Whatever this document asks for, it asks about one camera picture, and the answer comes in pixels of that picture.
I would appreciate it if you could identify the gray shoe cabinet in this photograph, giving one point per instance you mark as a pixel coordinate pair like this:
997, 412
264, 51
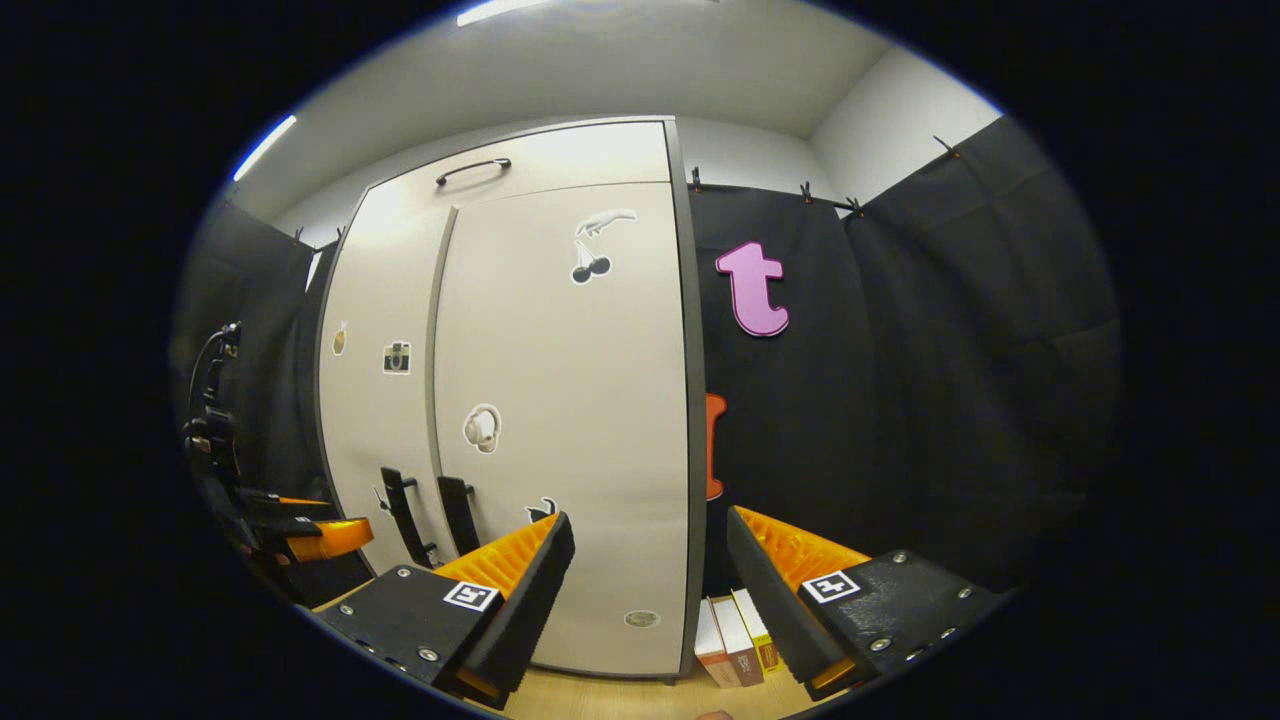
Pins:
692, 400

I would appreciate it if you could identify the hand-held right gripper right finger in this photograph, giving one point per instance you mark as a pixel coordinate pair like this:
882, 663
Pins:
780, 620

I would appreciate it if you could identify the cabinet door with camera sticker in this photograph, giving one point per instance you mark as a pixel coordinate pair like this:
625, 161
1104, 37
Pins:
380, 300

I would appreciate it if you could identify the large ceiling light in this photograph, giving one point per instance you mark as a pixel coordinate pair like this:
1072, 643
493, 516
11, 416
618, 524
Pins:
500, 10

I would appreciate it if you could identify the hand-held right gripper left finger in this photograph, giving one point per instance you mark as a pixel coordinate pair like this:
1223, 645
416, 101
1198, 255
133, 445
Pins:
530, 610

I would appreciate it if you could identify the black backdrop cloth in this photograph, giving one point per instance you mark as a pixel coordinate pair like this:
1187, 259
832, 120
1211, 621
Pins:
900, 400

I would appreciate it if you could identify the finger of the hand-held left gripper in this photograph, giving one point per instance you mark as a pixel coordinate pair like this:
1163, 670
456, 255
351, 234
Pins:
300, 502
335, 540

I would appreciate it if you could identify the small ceiling light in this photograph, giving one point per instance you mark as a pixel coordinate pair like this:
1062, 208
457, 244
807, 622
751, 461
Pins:
265, 148

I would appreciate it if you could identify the brown and white box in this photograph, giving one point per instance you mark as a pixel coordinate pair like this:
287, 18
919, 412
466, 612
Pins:
712, 650
740, 640

